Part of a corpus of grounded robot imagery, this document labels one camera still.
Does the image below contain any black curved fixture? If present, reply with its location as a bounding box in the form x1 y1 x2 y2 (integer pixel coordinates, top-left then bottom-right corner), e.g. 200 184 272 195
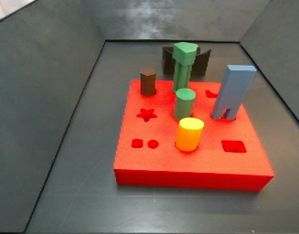
162 47 211 76

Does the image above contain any red peg board base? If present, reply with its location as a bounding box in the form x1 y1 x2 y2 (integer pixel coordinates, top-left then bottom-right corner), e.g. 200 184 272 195
113 80 273 191

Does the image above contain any yellow cylinder peg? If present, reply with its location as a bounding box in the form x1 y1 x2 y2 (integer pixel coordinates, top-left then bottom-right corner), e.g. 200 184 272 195
174 117 204 152

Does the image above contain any green cylinder peg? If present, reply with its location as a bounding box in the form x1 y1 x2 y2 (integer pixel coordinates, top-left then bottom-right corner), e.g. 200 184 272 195
173 88 195 120

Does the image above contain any brown hexagonal peg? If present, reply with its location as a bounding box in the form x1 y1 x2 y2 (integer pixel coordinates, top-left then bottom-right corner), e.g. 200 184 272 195
140 68 156 96

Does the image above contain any tall green triangular peg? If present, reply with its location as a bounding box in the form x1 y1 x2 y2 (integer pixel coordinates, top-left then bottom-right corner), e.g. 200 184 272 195
172 42 197 90

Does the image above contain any blue rectangular arch peg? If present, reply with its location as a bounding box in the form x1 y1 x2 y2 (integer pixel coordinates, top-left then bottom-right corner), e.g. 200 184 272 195
211 65 256 121

